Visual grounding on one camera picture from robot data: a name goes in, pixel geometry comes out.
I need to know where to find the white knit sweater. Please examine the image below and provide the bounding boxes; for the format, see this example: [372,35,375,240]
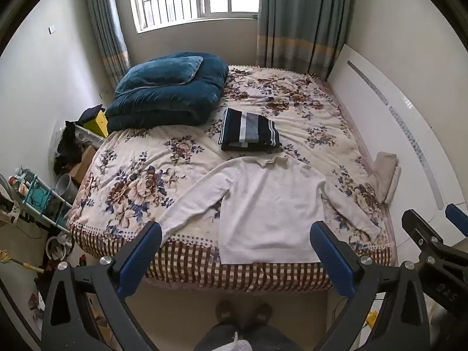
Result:
[158,154,381,265]

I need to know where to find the teal storage rack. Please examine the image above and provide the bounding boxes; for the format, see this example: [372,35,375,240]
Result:
[15,168,72,235]

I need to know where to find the yellow-handled broom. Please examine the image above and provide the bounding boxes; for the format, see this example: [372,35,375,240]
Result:
[0,250,44,273]

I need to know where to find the white storage crate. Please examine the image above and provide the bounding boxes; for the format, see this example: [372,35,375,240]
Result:
[75,124,105,147]

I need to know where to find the white round appliance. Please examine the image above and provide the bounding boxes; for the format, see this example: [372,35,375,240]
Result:
[46,236,74,260]

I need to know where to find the grey bucket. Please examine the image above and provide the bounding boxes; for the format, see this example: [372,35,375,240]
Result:
[56,173,78,200]

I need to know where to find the dark clothes pile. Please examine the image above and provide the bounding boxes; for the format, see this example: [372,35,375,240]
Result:
[55,105,105,174]

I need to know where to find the cardboard box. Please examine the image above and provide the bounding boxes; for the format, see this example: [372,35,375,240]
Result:
[69,145,96,185]

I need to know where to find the beige folded cloth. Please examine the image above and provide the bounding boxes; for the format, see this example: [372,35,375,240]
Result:
[373,152,402,204]

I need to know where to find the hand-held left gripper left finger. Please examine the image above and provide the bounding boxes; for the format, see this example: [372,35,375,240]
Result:
[41,221,163,351]

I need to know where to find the navy striped folded sweater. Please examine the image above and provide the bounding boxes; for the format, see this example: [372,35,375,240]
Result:
[218,108,280,152]

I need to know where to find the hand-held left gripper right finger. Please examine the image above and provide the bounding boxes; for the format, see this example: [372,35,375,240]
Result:
[309,221,430,351]

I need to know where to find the teal folded quilt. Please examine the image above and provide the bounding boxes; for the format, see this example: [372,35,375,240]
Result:
[106,52,229,132]

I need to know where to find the floral bed blanket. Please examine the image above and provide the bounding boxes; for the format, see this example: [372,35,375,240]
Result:
[67,64,398,293]

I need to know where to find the yellow box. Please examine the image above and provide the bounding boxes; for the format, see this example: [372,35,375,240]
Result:
[93,111,110,137]

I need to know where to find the person's legs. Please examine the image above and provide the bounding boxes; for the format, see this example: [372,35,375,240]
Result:
[194,322,304,351]

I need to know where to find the teal pillow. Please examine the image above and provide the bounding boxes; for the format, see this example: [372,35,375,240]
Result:
[115,56,203,97]

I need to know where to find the white headboard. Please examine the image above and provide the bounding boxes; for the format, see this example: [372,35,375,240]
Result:
[327,44,468,245]

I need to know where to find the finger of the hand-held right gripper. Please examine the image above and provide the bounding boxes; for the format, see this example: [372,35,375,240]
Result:
[401,209,450,254]
[445,203,468,235]

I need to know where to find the grey-green curtain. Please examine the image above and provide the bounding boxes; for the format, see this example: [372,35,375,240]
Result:
[256,0,353,81]
[85,0,131,81]

